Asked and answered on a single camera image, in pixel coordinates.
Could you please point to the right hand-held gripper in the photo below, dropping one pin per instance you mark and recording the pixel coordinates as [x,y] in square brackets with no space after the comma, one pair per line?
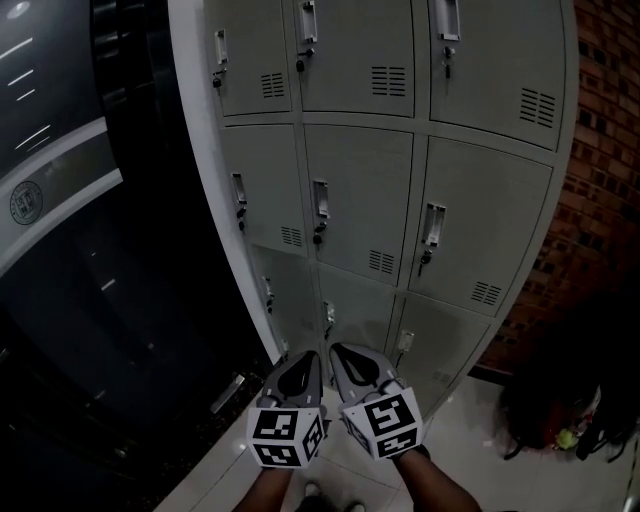
[390,420]

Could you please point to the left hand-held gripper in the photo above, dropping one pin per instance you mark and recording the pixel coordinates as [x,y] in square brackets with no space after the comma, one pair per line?
[280,434]

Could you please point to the set of grey locker doors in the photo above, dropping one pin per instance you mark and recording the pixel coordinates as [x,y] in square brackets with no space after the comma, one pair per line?
[360,200]

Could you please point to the person's right forearm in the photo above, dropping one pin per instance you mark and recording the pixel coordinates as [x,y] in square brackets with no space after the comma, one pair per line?
[432,482]

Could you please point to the person's left forearm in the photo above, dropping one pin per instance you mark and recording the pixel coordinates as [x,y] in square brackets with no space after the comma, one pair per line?
[270,487]

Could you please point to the grey metal locker cabinet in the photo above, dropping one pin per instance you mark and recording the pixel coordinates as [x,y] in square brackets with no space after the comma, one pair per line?
[192,150]

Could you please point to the person's grey shoe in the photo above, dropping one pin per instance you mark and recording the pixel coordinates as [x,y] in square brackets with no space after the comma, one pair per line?
[312,490]
[355,507]

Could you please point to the black backpack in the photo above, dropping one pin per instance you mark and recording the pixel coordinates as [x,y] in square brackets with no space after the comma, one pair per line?
[550,380]

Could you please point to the yellow-green ball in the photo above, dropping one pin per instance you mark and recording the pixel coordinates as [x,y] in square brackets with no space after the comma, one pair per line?
[565,438]

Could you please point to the set of black keys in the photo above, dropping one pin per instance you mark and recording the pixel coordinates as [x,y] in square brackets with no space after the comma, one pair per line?
[300,65]

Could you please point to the glass partition with white band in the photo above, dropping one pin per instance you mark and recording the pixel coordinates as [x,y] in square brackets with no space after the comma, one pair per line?
[55,175]

